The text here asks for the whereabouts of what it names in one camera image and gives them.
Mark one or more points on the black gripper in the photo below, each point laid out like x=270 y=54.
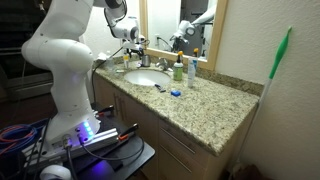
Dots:
x=133 y=47

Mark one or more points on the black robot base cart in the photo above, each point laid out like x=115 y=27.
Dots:
x=114 y=161

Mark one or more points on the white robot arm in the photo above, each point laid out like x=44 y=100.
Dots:
x=55 y=47

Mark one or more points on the white blue toothpaste tube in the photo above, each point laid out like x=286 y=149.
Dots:
x=192 y=66

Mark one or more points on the small yellow capped bottle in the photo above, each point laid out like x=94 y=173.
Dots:
x=126 y=61

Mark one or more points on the metal cup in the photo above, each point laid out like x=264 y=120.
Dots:
x=146 y=61

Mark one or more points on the chrome faucet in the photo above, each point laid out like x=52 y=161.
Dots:
x=163 y=64

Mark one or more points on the white oval sink basin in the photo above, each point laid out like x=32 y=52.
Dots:
x=147 y=77

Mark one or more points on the clear plastic bottle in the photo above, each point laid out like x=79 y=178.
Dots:
x=109 y=61

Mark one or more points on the green soap bottle orange cap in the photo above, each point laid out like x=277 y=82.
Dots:
x=178 y=67

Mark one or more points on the small blue box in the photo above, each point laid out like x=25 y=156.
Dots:
x=175 y=93

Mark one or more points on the wood framed mirror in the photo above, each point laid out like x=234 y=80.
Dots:
x=218 y=17

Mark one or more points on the wooden vanity cabinet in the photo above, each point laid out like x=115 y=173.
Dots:
x=195 y=135

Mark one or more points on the green white mop handle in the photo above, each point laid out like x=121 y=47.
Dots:
x=281 y=50

